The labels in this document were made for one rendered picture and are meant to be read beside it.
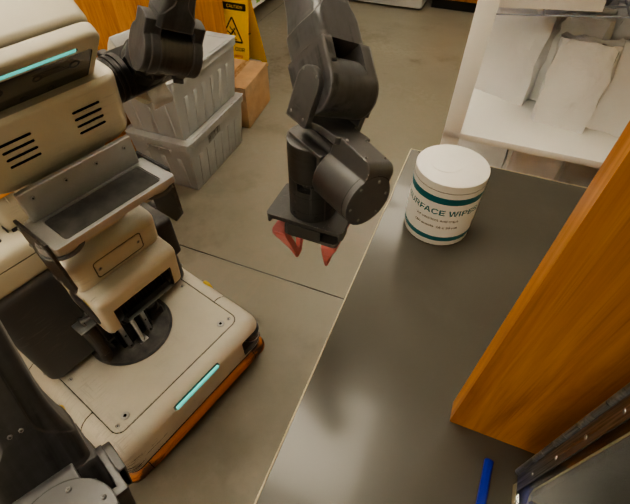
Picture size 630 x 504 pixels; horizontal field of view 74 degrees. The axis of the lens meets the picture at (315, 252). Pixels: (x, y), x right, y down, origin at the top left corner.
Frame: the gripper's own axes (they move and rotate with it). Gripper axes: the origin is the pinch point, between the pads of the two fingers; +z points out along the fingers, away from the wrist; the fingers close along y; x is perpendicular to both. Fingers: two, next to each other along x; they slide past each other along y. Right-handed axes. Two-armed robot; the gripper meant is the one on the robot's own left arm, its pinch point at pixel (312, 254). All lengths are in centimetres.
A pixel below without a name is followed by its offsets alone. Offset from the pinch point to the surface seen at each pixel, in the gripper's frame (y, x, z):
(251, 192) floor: -87, 119, 111
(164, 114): -123, 108, 63
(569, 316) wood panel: 28.2, -9.2, -13.8
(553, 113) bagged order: 36, 82, 14
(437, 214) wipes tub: 14.9, 23.5, 7.4
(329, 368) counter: 6.2, -8.3, 15.4
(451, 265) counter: 20.1, 19.8, 15.5
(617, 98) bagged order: 49, 84, 8
